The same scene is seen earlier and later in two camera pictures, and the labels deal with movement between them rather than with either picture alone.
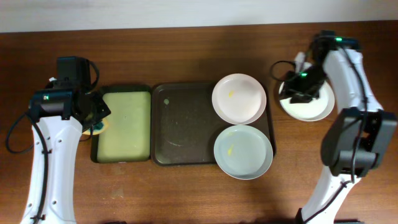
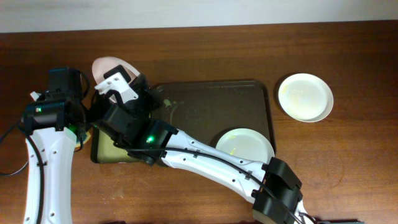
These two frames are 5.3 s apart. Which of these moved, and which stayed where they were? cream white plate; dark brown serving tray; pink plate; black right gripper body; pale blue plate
Moved: black right gripper body; pink plate
Stayed: dark brown serving tray; pale blue plate; cream white plate
